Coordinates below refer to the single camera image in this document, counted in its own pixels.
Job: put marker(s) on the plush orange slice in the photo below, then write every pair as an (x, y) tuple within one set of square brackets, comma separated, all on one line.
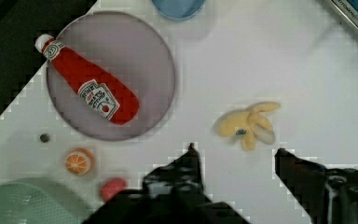
[(79, 161)]

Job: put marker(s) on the blue cup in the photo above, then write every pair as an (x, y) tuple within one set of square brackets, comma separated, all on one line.
[(178, 10)]

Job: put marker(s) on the grey round plate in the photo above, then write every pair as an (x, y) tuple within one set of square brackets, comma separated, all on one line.
[(131, 50)]

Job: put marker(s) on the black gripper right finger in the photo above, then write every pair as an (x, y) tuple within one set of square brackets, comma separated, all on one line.
[(328, 195)]

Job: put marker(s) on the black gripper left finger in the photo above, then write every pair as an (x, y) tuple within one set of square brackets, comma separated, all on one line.
[(170, 194)]

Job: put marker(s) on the green plastic colander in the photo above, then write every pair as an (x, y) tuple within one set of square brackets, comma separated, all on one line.
[(40, 201)]

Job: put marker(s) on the yellow plush peeled banana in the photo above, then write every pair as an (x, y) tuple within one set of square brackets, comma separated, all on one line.
[(250, 124)]

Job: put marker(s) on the red plush fruit by colander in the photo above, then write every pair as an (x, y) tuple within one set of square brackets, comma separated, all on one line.
[(112, 187)]

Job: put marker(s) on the red plush ketchup bottle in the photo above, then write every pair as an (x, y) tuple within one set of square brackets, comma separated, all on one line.
[(100, 90)]

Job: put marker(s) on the dark table hole near colander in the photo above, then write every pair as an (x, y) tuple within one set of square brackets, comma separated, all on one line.
[(44, 137)]

